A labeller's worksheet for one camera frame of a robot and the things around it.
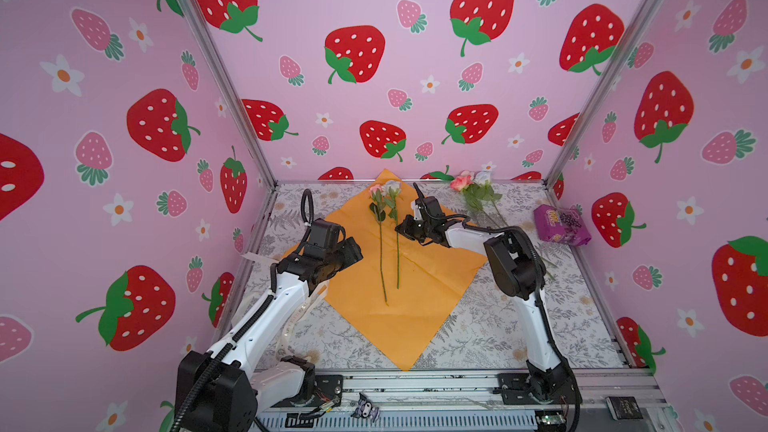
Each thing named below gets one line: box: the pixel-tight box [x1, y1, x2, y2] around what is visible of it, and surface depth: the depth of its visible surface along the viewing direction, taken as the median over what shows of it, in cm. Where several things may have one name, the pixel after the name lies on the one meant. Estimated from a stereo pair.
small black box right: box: [605, 396, 644, 421], surface depth 71 cm
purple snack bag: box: [533, 204, 592, 246], surface depth 103 cm
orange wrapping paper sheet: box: [324, 169, 488, 371], surface depth 94 cm
